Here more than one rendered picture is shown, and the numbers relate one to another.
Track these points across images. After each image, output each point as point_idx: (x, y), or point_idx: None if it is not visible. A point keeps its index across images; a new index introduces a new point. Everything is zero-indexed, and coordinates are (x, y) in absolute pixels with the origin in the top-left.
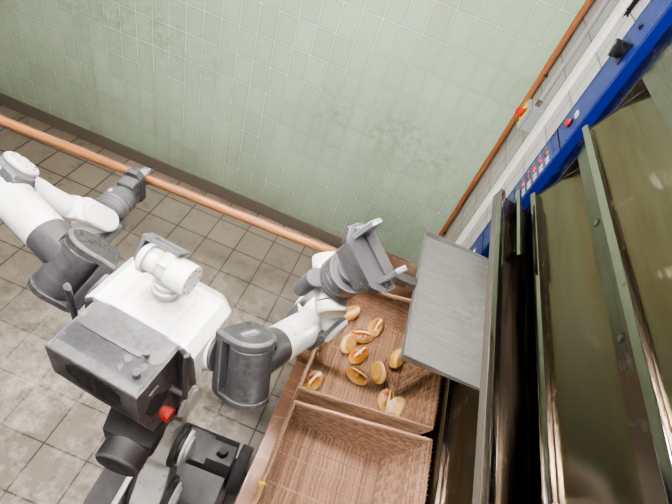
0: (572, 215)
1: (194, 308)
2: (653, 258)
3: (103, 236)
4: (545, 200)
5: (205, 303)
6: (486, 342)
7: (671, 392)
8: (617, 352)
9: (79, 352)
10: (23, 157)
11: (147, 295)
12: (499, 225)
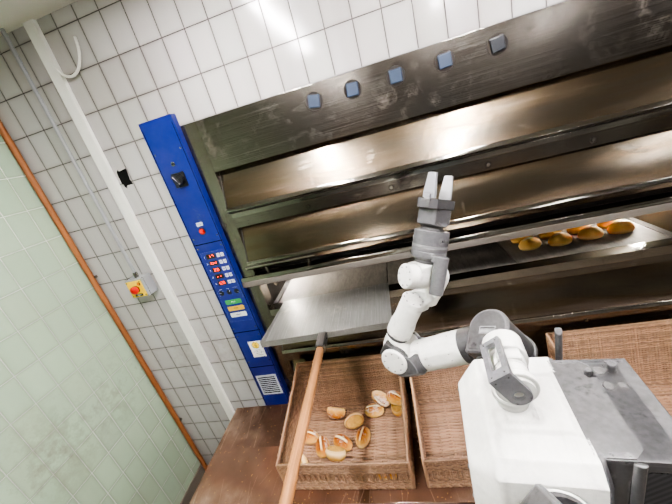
0: (284, 231)
1: None
2: (358, 165)
3: None
4: (257, 255)
5: None
6: (385, 258)
7: (431, 155)
8: (397, 189)
9: (663, 425)
10: None
11: (534, 414)
12: (283, 271)
